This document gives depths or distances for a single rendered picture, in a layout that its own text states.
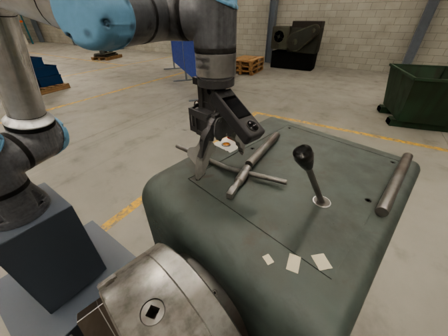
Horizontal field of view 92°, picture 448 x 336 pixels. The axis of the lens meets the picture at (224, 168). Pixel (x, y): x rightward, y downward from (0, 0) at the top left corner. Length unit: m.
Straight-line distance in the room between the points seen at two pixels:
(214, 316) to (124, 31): 0.40
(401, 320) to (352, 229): 1.57
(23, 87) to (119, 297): 0.56
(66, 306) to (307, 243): 0.86
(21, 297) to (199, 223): 0.85
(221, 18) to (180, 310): 0.43
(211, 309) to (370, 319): 1.61
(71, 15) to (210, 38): 0.19
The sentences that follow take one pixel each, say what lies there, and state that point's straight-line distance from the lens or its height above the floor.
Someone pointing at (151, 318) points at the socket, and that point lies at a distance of 0.40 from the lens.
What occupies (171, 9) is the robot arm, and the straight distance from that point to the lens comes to 0.42.
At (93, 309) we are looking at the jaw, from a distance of 0.45.
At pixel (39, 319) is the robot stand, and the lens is 1.07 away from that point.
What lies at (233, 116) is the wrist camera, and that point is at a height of 1.43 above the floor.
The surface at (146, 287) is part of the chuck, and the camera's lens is 0.39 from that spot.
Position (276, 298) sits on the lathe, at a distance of 0.37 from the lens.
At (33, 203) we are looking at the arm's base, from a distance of 0.82.
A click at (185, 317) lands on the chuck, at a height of 1.23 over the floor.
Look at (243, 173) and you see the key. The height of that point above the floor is 1.28.
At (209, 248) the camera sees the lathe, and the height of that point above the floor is 1.23.
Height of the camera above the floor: 1.57
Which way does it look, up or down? 35 degrees down
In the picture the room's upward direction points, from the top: straight up
